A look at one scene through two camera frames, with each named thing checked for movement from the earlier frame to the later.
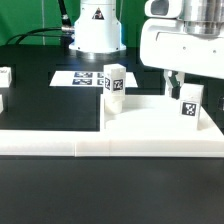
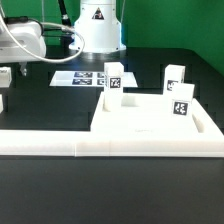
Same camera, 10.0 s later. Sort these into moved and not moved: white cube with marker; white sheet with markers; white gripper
Moved: white gripper
Not moved: white sheet with markers; white cube with marker
